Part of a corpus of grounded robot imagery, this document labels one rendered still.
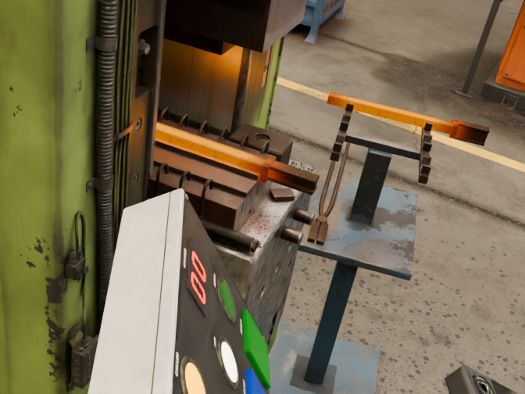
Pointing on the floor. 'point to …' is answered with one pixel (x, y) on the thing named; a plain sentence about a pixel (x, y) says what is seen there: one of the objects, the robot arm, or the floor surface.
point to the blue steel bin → (321, 8)
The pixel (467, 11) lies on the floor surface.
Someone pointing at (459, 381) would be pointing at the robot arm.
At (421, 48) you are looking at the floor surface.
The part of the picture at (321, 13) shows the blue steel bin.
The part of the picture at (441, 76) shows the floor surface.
